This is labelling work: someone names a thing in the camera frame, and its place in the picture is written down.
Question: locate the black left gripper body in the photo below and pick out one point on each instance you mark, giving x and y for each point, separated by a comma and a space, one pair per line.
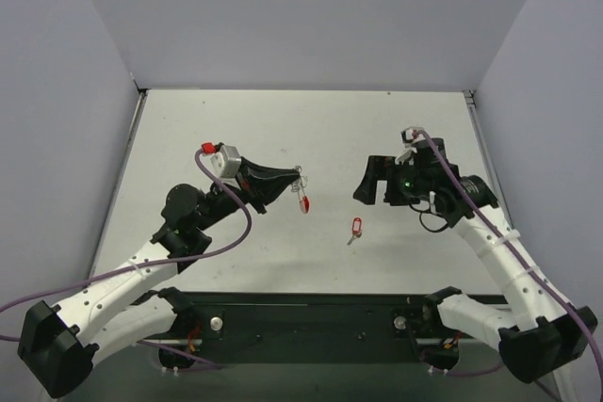
250, 185

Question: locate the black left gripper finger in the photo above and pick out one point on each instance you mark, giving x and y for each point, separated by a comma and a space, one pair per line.
255, 172
264, 188

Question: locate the red round key tag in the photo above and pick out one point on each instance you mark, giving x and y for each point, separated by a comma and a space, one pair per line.
304, 204

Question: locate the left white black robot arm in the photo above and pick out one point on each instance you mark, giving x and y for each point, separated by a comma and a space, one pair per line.
61, 343

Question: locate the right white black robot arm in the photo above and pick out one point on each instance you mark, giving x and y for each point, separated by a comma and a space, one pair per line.
543, 330

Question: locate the red tagged key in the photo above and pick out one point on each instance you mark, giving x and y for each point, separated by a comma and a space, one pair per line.
356, 230

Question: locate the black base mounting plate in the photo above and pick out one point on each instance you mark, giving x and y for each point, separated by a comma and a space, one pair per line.
245, 328

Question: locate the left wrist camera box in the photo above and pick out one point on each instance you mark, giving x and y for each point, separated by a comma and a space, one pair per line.
226, 161

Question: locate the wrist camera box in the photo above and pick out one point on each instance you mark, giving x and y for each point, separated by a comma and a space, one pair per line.
411, 135
226, 161

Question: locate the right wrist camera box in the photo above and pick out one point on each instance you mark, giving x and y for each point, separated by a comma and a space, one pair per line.
411, 135

